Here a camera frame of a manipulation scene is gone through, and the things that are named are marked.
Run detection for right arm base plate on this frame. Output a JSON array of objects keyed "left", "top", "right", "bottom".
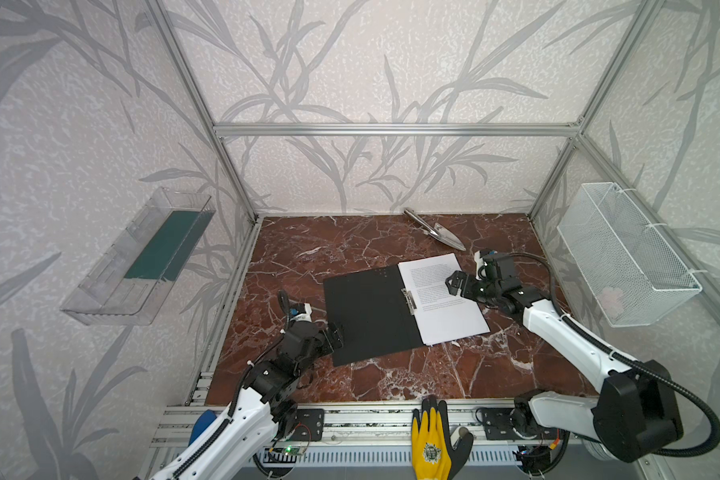
[{"left": 475, "top": 407, "right": 537, "bottom": 440}]

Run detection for green circuit board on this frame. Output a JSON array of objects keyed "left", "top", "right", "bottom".
[{"left": 264, "top": 444, "right": 309, "bottom": 463}]

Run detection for black file folder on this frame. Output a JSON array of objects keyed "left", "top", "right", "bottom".
[{"left": 323, "top": 265, "right": 424, "bottom": 367}]

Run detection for pink object in basket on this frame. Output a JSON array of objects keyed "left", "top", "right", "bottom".
[{"left": 596, "top": 287, "right": 625, "bottom": 320}]

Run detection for silver metal trowel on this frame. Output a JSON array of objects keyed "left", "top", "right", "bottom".
[{"left": 403, "top": 207, "right": 466, "bottom": 251}]

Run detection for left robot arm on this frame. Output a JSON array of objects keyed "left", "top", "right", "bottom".
[{"left": 153, "top": 321, "right": 343, "bottom": 479}]

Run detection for blue trowel wooden handle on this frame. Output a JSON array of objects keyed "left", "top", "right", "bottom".
[{"left": 189, "top": 409, "right": 218, "bottom": 444}]

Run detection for aluminium frame post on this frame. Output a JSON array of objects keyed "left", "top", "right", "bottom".
[{"left": 146, "top": 0, "right": 258, "bottom": 223}]

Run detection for right black corrugated cable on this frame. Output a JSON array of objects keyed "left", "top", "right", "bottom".
[{"left": 503, "top": 251, "right": 720, "bottom": 458}]

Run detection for printed paper sheet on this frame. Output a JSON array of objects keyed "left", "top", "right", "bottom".
[{"left": 398, "top": 253, "right": 490, "bottom": 346}]

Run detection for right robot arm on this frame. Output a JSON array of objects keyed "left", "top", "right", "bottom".
[{"left": 445, "top": 250, "right": 684, "bottom": 462}]

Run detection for white wire mesh basket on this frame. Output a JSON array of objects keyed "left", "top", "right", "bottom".
[{"left": 558, "top": 182, "right": 703, "bottom": 328}]

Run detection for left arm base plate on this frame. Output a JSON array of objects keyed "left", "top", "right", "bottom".
[{"left": 287, "top": 408, "right": 325, "bottom": 442}]

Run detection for silver folder lever clip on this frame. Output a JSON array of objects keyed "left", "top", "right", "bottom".
[{"left": 401, "top": 288, "right": 417, "bottom": 316}]

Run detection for clear plastic wall tray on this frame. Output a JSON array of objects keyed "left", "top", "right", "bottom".
[{"left": 61, "top": 187, "right": 216, "bottom": 326}]

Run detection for yellow black work glove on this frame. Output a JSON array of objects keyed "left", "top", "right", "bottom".
[{"left": 411, "top": 395, "right": 474, "bottom": 480}]

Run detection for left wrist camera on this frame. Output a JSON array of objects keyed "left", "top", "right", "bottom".
[{"left": 286, "top": 303, "right": 312, "bottom": 329}]

